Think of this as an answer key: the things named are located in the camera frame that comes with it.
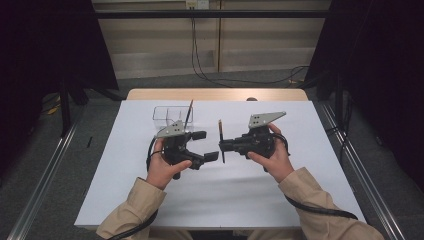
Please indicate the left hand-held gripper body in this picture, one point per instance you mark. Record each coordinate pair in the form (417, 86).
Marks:
(173, 130)

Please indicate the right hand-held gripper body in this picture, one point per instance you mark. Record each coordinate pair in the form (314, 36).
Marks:
(258, 143)

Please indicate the grey pencil with orange end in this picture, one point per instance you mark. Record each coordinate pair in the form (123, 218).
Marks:
(220, 128)

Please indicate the clear acrylic pen holder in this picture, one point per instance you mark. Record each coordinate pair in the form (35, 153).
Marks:
(166, 113)

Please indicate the dark pencil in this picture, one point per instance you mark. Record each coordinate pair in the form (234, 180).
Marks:
(189, 113)

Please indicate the person's right hand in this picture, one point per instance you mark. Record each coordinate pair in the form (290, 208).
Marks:
(281, 163)

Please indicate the person's left hand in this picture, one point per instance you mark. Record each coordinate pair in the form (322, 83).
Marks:
(160, 173)

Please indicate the wooden table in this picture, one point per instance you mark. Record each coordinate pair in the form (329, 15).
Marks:
(200, 94)

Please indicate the white table cover board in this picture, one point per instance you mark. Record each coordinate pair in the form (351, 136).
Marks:
(233, 193)

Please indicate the small black stick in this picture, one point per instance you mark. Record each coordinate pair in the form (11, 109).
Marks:
(89, 142)

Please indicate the black metal stand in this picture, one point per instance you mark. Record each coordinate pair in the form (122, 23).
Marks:
(65, 106)
(339, 100)

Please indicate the black curtain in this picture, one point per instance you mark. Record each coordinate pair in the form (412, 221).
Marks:
(40, 66)
(383, 66)

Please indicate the aluminium floor rail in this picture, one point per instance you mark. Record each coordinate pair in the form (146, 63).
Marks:
(43, 186)
(376, 186)

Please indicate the white wall socket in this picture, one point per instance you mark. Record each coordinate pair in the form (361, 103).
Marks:
(197, 3)

